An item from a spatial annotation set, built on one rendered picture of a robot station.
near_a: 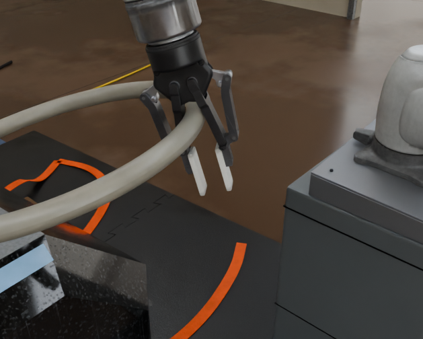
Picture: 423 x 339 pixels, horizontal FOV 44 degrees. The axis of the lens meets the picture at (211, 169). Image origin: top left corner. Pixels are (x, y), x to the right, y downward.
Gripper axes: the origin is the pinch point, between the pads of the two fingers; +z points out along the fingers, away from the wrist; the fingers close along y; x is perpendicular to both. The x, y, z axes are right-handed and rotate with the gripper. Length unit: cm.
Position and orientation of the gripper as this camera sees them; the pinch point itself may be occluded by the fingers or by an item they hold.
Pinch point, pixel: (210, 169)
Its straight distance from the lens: 77.9
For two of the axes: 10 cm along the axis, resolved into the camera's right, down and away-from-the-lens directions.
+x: -1.1, 4.6, -8.8
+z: 2.6, 8.7, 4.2
